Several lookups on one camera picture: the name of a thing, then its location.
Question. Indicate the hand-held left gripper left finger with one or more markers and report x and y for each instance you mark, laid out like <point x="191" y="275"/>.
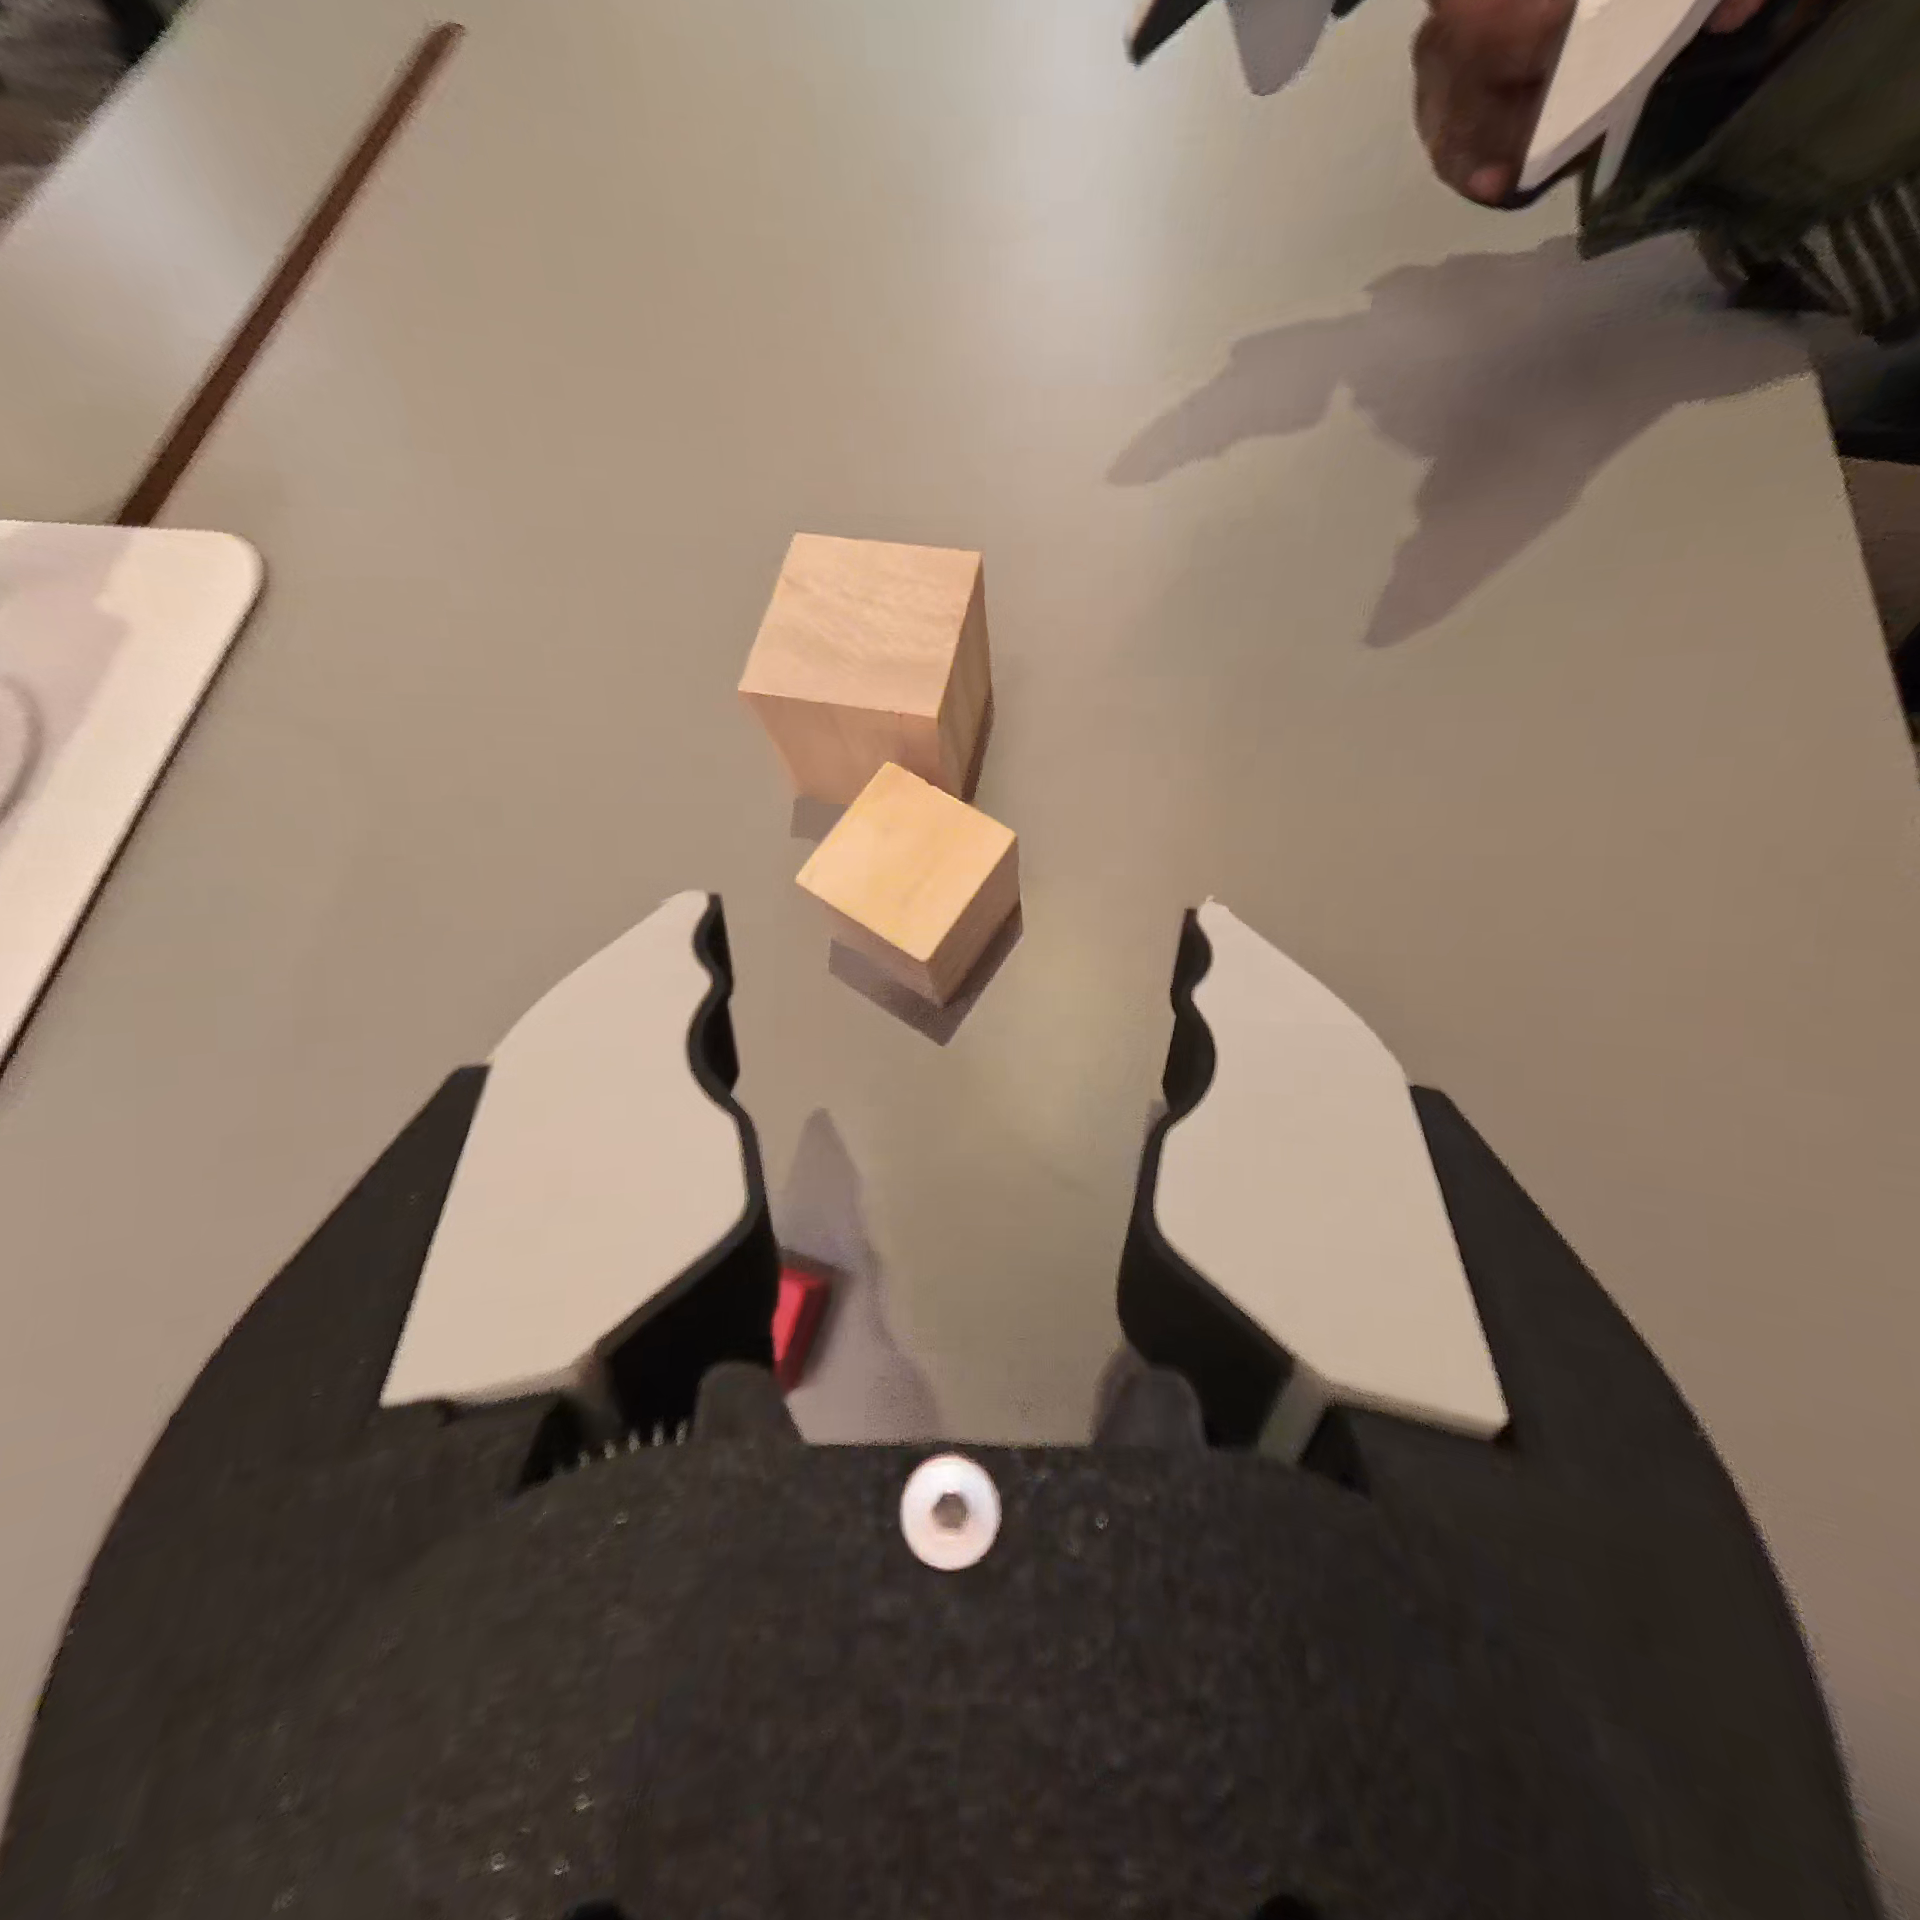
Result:
<point x="569" y="1186"/>

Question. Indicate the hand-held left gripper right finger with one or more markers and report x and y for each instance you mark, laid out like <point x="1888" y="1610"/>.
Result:
<point x="1320" y="1214"/>

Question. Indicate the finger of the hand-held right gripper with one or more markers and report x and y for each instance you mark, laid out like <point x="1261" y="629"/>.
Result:
<point x="1162" y="23"/>
<point x="1275" y="38"/>

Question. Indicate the red wooden cube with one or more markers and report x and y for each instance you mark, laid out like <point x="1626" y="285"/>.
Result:
<point x="800" y="1321"/>

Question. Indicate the small natural wooden cube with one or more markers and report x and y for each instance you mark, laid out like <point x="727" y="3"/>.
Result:
<point x="908" y="886"/>

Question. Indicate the large natural wooden cube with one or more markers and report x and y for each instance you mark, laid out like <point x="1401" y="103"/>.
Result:
<point x="863" y="645"/>

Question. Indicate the person's right hand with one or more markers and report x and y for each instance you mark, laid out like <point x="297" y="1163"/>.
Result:
<point x="1477" y="90"/>

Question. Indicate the white stand with wooden board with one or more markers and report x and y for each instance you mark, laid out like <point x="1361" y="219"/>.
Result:
<point x="89" y="722"/>

